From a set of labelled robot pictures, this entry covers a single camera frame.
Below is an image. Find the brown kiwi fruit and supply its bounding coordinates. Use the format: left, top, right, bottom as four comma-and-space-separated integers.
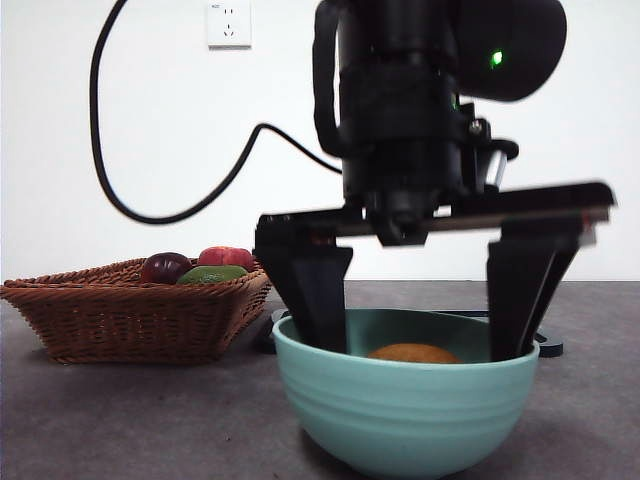
367, 342, 464, 365

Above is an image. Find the teal ribbed bowl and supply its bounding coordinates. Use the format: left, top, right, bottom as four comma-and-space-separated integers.
272, 308, 541, 479

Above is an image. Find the black rectangular tray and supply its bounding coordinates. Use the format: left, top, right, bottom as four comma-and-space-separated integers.
257, 308, 565, 359

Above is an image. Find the red fruit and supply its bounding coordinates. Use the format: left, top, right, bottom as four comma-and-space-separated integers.
197, 245, 256, 272

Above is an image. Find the green avocado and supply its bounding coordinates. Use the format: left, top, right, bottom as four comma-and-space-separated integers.
176, 265, 250, 286

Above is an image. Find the dark purple fruit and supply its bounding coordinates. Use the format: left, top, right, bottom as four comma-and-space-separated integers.
139, 252, 193, 285

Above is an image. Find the brown wicker basket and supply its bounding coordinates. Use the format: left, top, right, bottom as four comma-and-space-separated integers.
0, 255, 274, 366

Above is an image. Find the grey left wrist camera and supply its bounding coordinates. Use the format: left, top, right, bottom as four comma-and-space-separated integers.
482, 138, 520, 194

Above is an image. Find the thick black cable loop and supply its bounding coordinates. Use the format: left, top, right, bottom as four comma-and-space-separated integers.
312, 0, 346, 156

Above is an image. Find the thin black cable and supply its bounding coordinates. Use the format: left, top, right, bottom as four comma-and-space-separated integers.
89, 0, 346, 225

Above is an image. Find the white wall socket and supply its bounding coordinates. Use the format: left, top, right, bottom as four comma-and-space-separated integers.
208, 0, 253, 50

